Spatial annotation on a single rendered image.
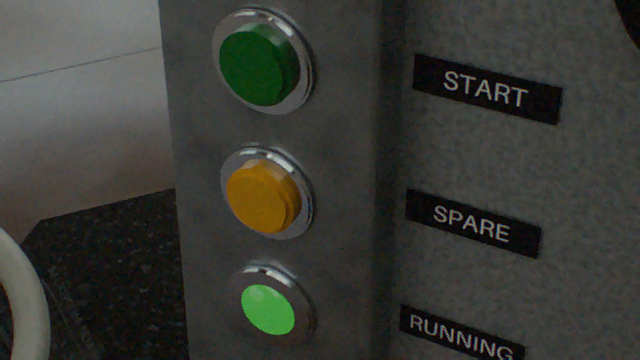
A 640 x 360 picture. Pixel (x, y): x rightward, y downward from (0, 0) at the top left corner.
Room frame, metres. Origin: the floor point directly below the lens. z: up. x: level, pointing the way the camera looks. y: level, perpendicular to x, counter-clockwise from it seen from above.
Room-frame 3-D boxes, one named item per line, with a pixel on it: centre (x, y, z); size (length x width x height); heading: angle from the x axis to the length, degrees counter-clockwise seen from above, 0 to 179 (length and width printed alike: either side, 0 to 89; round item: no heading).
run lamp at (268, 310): (0.31, 0.02, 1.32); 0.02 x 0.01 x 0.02; 63
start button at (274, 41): (0.31, 0.02, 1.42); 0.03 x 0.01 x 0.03; 63
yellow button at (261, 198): (0.31, 0.02, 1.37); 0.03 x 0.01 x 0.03; 63
